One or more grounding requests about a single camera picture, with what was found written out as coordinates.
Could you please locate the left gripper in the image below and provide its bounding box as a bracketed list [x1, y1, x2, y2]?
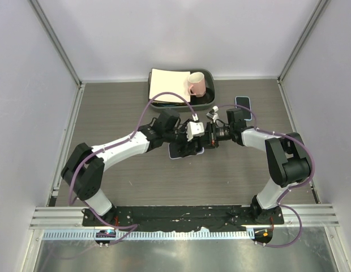
[164, 120, 198, 158]

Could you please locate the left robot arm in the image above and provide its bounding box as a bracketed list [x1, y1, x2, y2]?
[61, 109, 204, 226]

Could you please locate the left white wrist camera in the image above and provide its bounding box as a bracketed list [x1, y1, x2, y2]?
[186, 121, 204, 142]

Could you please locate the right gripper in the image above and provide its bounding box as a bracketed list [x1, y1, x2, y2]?
[197, 121, 234, 148]

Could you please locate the cream notebook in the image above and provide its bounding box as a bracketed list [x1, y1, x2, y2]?
[149, 69, 191, 102]

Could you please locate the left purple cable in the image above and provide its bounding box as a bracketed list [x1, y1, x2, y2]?
[68, 92, 199, 246]

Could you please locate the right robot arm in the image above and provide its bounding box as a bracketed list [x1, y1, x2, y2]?
[202, 107, 315, 224]

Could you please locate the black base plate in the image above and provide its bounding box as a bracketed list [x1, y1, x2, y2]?
[82, 205, 285, 231]

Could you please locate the slotted cable duct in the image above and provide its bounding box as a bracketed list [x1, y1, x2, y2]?
[42, 228, 254, 241]

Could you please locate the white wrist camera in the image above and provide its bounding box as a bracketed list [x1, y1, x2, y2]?
[206, 106, 219, 123]
[186, 121, 204, 142]

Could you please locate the phone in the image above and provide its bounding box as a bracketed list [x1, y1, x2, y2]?
[235, 96, 252, 121]
[168, 143, 205, 160]

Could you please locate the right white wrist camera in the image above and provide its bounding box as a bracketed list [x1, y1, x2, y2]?
[206, 106, 219, 123]

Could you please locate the dark green tray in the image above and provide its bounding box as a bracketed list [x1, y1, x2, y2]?
[151, 69, 215, 112]

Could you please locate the pink mug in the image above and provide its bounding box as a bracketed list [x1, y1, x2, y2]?
[187, 72, 206, 97]

